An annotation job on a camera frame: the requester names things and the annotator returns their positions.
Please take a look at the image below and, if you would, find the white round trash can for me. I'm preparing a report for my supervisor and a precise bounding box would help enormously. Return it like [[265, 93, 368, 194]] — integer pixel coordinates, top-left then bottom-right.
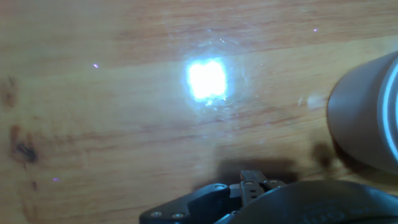
[[326, 51, 398, 175]]

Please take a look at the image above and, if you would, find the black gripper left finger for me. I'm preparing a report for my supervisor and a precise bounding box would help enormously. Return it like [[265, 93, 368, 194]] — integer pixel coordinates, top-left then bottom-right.
[[139, 170, 264, 224]]

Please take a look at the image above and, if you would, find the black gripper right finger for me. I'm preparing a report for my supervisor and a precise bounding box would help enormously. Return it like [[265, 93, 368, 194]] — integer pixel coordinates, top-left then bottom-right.
[[253, 170, 285, 191]]

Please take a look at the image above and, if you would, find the glossy wooden board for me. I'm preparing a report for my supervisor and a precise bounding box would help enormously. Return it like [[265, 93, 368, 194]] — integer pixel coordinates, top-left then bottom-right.
[[0, 0, 398, 224]]

